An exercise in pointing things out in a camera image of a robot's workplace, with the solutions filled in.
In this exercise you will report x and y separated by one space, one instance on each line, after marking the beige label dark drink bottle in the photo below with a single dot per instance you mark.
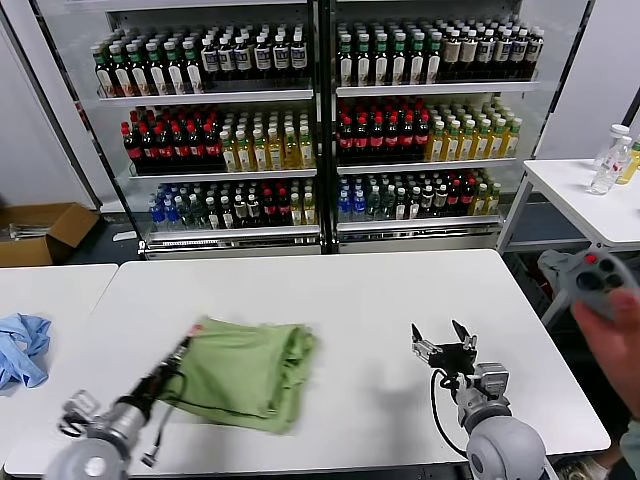
452 55
469 54

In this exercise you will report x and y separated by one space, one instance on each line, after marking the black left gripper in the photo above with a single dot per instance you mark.
157 377

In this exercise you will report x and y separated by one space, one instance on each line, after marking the small red cap cola bottle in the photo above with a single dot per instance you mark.
454 200
269 211
467 199
284 210

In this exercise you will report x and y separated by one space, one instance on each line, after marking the clear bottle red label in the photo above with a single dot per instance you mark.
605 177

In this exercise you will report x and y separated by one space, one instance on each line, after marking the glass cabinet door black frame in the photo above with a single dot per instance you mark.
592 75
62 100

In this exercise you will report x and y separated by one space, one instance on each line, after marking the small white floor object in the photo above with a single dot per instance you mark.
124 236

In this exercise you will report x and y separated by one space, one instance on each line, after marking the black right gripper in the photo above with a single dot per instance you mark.
452 357

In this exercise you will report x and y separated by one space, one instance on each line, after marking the brown cardboard box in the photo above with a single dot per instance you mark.
70 225

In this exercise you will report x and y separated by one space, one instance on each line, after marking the white beverage display cabinet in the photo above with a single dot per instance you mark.
200 17

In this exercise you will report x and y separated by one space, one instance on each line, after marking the black cabinet divider post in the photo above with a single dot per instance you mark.
326 125

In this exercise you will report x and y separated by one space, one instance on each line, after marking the yellow juice bottle white label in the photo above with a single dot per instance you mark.
513 142
436 145
498 142
260 156
229 157
276 156
306 155
452 144
483 143
468 143
245 157
291 155

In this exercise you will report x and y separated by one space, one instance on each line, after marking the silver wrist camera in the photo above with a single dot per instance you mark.
492 380
80 407

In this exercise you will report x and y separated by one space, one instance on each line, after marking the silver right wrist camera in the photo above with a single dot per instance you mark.
492 380

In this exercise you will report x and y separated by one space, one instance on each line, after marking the small dark white label bottle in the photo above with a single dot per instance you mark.
414 204
212 215
226 214
240 213
441 202
253 213
401 205
427 203

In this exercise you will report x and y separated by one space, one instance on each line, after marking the white side table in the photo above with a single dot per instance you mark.
565 185

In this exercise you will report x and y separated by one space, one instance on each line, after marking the white metal shelf board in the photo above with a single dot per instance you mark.
425 166
225 175
205 97
420 227
230 235
435 90

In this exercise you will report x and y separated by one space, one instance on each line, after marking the yellow drink bottle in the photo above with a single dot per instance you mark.
631 167

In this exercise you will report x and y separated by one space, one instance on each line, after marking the silver metal rods bundle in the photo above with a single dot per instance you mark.
25 232

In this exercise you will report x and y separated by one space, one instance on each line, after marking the green cap dark tea bottle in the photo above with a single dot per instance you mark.
103 75
398 64
434 62
381 64
121 75
139 75
363 65
194 74
345 65
416 63
157 75
176 74

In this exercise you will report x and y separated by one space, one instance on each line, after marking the navy label dark drink bottle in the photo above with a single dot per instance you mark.
262 60
210 62
520 52
298 58
227 61
503 52
280 59
486 53
536 51
243 61

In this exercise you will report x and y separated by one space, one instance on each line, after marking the light green t-shirt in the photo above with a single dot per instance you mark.
240 365

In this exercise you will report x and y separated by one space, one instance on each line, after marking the clear bottle white cap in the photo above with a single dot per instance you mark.
616 132

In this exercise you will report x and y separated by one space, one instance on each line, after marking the black mesh laundry basket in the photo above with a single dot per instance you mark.
527 285

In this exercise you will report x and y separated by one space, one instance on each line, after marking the person's bare hand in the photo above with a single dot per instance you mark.
615 360

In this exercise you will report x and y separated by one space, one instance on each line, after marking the blue water bottle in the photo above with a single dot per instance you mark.
156 215
171 215
359 207
345 207

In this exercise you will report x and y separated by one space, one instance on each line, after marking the light blue crumpled garment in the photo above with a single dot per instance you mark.
25 350

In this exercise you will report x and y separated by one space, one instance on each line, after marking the clear green water bottle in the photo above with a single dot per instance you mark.
186 215
374 206
387 205

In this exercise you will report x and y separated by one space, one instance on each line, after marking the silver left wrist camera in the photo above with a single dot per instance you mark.
80 407

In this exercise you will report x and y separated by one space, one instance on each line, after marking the grey controller red button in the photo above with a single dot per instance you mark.
590 285

